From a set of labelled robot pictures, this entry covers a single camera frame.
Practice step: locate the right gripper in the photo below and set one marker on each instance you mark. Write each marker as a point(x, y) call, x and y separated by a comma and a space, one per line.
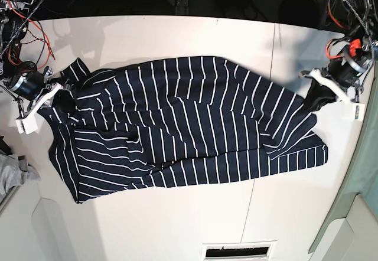
point(27, 85)

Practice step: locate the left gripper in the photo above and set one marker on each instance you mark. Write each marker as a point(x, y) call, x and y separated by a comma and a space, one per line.
point(339, 80)

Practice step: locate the navy white striped t-shirt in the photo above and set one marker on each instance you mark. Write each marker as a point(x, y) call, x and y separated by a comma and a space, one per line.
point(178, 122)

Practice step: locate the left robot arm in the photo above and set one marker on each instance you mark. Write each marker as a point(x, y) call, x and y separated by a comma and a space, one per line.
point(361, 22)

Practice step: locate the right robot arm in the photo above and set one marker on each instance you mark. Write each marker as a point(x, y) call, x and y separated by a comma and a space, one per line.
point(17, 17)

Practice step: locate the grey cloth pile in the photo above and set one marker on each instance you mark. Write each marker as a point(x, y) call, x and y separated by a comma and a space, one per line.
point(15, 170)

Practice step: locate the green fabric at right edge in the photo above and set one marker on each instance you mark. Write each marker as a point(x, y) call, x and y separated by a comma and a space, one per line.
point(361, 175)

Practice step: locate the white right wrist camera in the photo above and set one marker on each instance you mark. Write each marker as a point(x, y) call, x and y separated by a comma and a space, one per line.
point(26, 125)

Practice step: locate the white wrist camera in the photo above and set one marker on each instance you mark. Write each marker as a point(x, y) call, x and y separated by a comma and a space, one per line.
point(26, 125)
point(358, 111)

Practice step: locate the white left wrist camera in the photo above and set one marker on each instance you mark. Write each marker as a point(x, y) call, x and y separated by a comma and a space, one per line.
point(358, 111)

